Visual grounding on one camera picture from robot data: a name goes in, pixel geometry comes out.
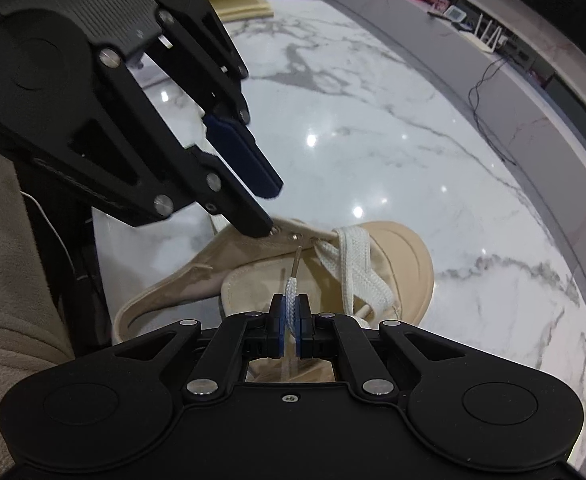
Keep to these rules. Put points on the white shoelace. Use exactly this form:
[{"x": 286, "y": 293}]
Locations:
[{"x": 358, "y": 260}]

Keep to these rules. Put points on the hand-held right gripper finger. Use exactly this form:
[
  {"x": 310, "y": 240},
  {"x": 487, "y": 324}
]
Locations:
[
  {"x": 287, "y": 325},
  {"x": 299, "y": 325}
]

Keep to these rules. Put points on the black remote control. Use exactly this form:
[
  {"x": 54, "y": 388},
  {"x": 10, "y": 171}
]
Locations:
[{"x": 439, "y": 15}]

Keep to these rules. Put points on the small white desk clock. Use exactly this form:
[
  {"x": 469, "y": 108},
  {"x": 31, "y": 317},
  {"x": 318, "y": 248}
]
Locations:
[{"x": 455, "y": 15}]

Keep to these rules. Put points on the person's beige fleece clothing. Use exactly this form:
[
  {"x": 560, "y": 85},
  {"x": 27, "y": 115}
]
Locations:
[{"x": 3, "y": 285}]

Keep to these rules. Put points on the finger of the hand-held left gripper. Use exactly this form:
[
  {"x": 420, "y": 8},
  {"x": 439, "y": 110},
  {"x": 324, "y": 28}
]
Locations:
[
  {"x": 243, "y": 210},
  {"x": 243, "y": 160}
]

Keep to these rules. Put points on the white router with antennas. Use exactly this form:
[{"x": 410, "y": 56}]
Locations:
[{"x": 483, "y": 42}]

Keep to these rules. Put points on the beige canvas shoe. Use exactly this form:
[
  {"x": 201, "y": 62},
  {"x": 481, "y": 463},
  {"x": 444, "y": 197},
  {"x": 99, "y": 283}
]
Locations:
[{"x": 403, "y": 270}]

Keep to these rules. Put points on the long white television console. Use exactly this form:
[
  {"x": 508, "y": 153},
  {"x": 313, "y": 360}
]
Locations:
[{"x": 518, "y": 90}]

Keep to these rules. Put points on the pink printed box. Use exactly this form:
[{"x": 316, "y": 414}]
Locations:
[{"x": 437, "y": 1}]

